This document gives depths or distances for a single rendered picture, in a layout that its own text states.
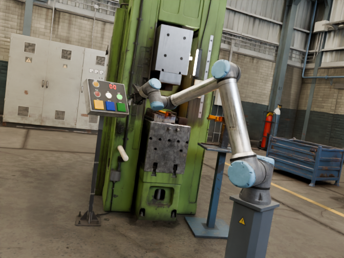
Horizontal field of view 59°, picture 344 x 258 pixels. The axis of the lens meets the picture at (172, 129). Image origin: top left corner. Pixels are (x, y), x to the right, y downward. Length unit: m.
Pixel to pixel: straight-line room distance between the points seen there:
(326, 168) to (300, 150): 0.54
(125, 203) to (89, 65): 5.34
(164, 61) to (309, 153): 3.87
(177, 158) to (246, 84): 7.95
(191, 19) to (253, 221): 1.93
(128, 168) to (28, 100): 5.20
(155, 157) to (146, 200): 0.40
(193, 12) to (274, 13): 8.67
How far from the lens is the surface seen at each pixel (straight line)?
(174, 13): 3.00
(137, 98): 2.32
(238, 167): 1.68
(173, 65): 2.77
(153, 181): 2.78
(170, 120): 2.77
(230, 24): 10.47
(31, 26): 8.55
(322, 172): 6.09
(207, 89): 2.03
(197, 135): 3.02
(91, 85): 2.48
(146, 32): 2.89
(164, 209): 2.90
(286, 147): 6.27
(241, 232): 1.93
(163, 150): 2.73
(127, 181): 2.95
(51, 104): 7.81
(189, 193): 3.13
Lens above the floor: 1.12
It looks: 5 degrees down
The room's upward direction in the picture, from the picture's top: 8 degrees clockwise
